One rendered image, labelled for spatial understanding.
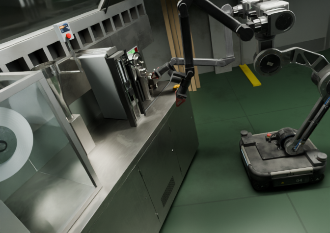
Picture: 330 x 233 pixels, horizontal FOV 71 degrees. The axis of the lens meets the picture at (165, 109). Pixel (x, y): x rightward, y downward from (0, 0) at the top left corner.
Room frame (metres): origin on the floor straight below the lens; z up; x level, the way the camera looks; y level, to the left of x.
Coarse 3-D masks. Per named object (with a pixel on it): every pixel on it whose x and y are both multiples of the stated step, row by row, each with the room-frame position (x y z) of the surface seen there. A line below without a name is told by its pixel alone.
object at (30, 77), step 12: (12, 72) 1.05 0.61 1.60; (24, 72) 0.99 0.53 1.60; (36, 72) 0.94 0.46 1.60; (12, 84) 0.86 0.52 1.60; (24, 84) 0.87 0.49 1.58; (48, 84) 0.95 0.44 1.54; (0, 96) 0.79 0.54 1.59; (48, 96) 0.93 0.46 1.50; (60, 108) 0.95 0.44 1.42; (60, 120) 0.93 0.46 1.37; (72, 132) 0.94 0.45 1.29; (84, 156) 0.94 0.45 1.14; (96, 180) 0.94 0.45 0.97; (96, 192) 0.91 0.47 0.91; (84, 204) 0.83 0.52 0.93; (72, 216) 0.77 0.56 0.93
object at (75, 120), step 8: (48, 80) 1.27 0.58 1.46; (56, 80) 1.29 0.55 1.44; (56, 88) 1.29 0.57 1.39; (56, 96) 1.30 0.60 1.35; (64, 104) 1.32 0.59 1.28; (64, 112) 1.32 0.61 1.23; (72, 120) 1.29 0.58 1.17; (80, 120) 1.33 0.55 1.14; (72, 128) 1.28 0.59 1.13; (80, 128) 1.31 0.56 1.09; (80, 136) 1.28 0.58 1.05; (88, 136) 1.33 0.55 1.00; (88, 144) 1.31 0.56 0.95; (88, 152) 1.28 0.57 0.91
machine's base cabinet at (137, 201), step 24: (168, 120) 1.59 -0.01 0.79; (192, 120) 1.97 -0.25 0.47; (168, 144) 1.51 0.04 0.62; (192, 144) 1.87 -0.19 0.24; (144, 168) 1.20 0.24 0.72; (168, 168) 1.43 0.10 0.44; (120, 192) 0.98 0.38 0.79; (144, 192) 1.13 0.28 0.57; (168, 192) 1.34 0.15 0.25; (120, 216) 0.92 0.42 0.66; (144, 216) 1.06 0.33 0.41
